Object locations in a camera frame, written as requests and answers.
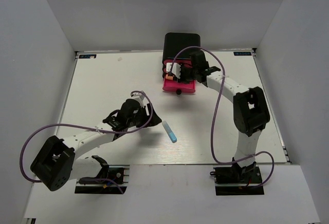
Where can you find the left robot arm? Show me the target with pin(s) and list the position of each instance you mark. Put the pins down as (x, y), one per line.
(62, 159)

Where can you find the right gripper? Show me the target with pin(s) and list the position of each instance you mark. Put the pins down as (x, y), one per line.
(182, 79)

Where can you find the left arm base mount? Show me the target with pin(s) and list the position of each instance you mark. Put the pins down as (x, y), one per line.
(112, 180)

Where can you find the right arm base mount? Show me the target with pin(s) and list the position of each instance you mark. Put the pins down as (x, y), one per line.
(229, 183)

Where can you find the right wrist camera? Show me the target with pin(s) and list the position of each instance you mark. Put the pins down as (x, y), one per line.
(173, 69)

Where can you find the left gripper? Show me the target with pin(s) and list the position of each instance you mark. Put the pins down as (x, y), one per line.
(147, 118)

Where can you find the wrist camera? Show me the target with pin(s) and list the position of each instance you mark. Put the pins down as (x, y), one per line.
(173, 69)
(138, 96)

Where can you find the orange cap white highlighter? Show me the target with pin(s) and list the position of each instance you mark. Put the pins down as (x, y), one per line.
(170, 77)

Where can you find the pink drawer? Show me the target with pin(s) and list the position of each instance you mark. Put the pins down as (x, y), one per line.
(170, 85)

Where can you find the blue highlighter clear cap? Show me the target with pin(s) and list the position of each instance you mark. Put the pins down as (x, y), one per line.
(169, 132)

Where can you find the logo sticker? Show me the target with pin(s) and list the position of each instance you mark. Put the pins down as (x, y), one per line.
(87, 56)
(242, 53)

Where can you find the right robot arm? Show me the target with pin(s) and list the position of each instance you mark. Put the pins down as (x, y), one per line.
(250, 110)

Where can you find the black drawer cabinet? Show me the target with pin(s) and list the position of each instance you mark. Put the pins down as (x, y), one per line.
(174, 42)

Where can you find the left logo sticker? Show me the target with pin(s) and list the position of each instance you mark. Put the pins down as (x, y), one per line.
(87, 56)

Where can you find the right logo sticker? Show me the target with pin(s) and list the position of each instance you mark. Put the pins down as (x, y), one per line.
(242, 53)

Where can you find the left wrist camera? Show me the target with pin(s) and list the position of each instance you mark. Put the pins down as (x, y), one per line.
(138, 96)

